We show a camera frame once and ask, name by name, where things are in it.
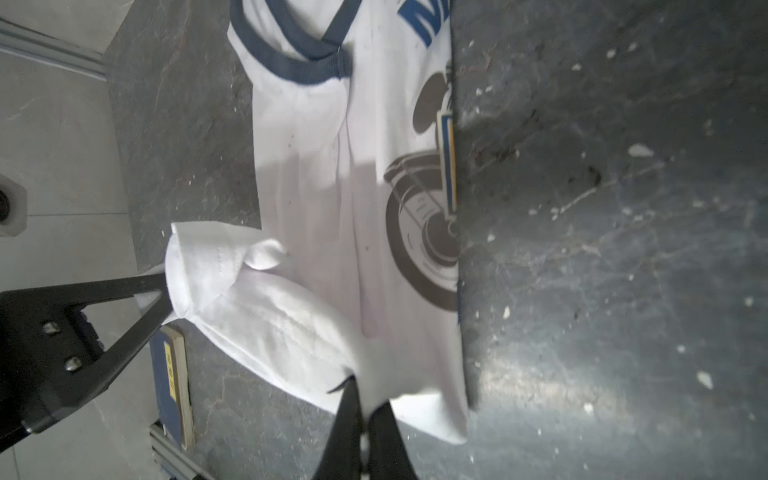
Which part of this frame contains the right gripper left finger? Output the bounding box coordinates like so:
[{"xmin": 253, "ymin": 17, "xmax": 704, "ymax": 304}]
[{"xmin": 312, "ymin": 377, "xmax": 364, "ymax": 480}]

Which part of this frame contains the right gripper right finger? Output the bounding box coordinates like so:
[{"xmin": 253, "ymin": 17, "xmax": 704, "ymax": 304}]
[{"xmin": 368, "ymin": 402, "xmax": 418, "ymax": 480}]

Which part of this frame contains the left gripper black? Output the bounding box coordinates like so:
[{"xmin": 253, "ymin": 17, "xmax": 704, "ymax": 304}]
[{"xmin": 1, "ymin": 273, "xmax": 170, "ymax": 450}]

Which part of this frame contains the white navy-trimmed tank top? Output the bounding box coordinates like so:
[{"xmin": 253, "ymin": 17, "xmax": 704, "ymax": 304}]
[{"xmin": 163, "ymin": 1, "xmax": 469, "ymax": 444}]

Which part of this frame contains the blue book yellow label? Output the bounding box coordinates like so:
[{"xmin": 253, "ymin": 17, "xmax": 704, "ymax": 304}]
[{"xmin": 149, "ymin": 326, "xmax": 195, "ymax": 450}]

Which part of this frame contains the aluminium frame rail front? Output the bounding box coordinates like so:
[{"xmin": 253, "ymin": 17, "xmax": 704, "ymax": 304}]
[{"xmin": 148, "ymin": 422, "xmax": 213, "ymax": 480}]

